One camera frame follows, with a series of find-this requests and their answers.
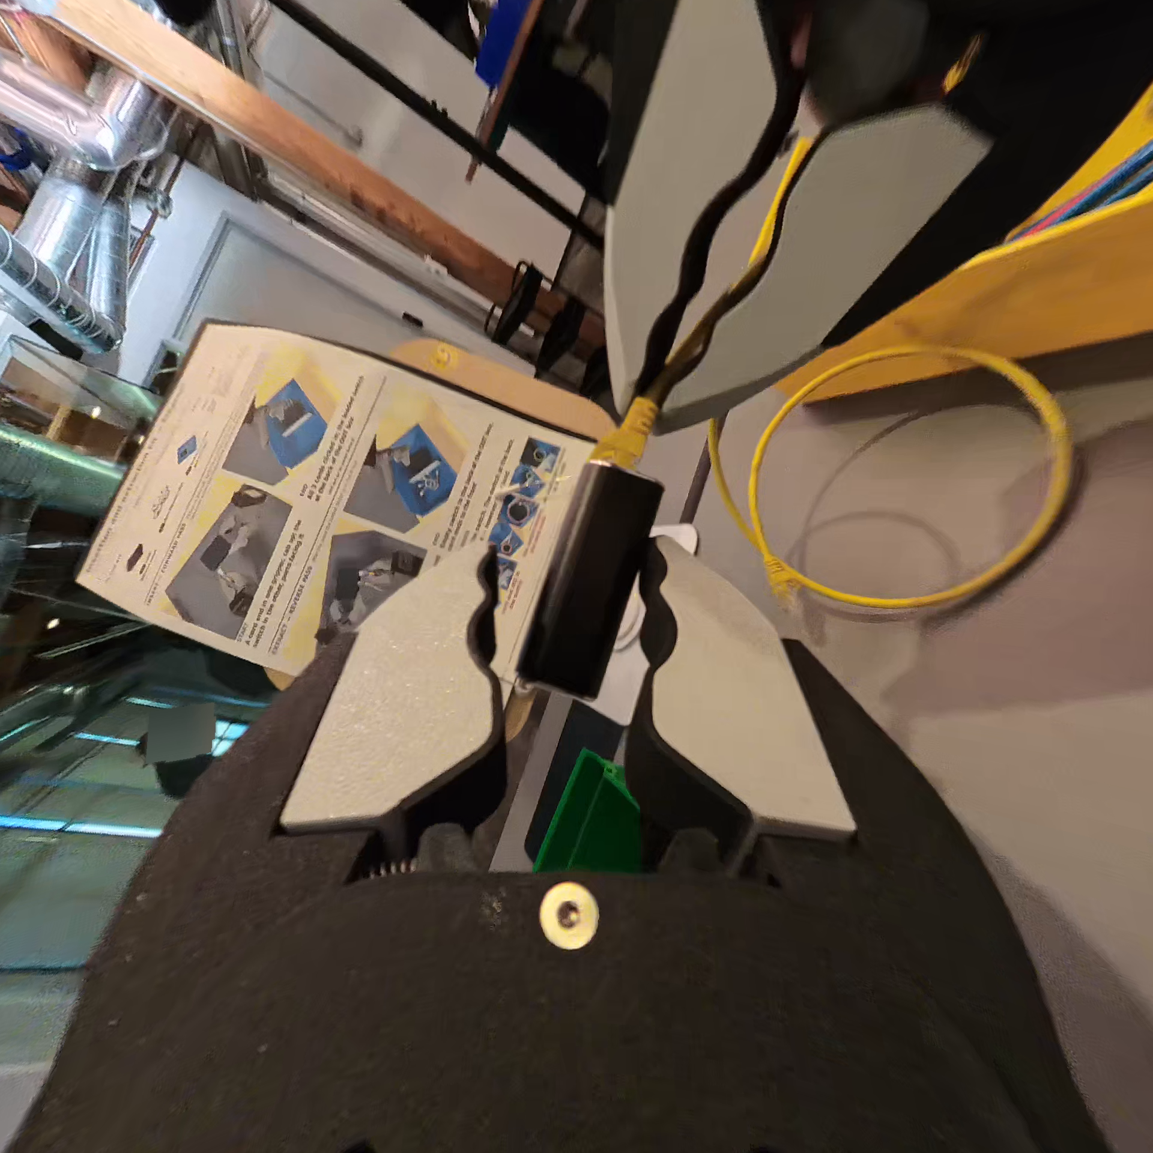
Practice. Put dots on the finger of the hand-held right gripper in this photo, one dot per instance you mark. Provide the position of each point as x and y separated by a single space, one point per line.
855 225
665 135

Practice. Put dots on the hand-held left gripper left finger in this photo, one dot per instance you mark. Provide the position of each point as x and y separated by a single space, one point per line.
396 711

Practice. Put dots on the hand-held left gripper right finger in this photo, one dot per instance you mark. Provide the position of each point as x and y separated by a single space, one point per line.
746 721

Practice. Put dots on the green plastic bin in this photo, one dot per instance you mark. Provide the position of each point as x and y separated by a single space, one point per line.
584 820

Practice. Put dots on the yellow plastic bin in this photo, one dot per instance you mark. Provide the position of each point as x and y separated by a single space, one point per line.
1034 306

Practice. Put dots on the black ethernet splitter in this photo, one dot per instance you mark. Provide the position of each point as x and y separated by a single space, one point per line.
584 577

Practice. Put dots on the white stand base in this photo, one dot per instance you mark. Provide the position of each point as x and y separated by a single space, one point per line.
623 689

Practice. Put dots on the printed instruction sheet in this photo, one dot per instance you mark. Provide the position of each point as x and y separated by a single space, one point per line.
270 504

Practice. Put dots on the yellow smiley sticker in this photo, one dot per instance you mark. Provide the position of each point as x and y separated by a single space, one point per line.
441 357

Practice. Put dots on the wooden ceiling beam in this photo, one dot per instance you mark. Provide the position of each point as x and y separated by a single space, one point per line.
270 127

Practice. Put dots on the silver air duct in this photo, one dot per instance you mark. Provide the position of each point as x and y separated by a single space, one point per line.
80 261
53 468
80 117

